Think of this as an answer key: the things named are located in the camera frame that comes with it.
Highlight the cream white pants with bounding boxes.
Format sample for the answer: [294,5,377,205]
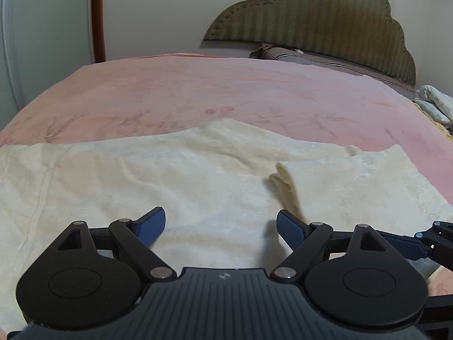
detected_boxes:
[1,119,452,331]

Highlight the white folded cloth pile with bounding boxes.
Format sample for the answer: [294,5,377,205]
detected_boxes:
[413,85,452,136]

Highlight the pink bed blanket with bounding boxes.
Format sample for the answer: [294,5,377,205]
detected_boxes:
[1,55,452,205]

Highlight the grey striped pillow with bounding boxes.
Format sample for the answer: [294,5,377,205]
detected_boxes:
[249,43,416,99]

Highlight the olive green padded headboard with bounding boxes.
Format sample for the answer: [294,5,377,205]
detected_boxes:
[204,0,416,85]

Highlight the brown wooden door frame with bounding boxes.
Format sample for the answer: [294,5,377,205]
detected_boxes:
[91,0,106,63]

